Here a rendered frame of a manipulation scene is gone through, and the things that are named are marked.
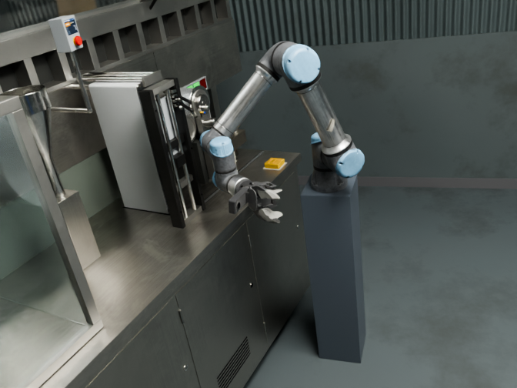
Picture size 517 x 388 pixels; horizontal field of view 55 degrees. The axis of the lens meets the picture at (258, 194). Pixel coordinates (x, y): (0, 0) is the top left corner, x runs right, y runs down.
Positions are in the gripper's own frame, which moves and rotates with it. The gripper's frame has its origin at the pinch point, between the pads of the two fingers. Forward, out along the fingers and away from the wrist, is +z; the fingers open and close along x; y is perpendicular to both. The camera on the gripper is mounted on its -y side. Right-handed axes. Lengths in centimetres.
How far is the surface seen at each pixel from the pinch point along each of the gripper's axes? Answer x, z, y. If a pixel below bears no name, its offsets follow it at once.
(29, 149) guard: -28, -15, -61
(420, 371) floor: 101, 4, 78
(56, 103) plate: -24, -89, -36
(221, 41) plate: -34, -140, 70
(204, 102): -18, -77, 21
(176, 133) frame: -13, -54, -4
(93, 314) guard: 23, -16, -54
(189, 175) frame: 5, -56, 0
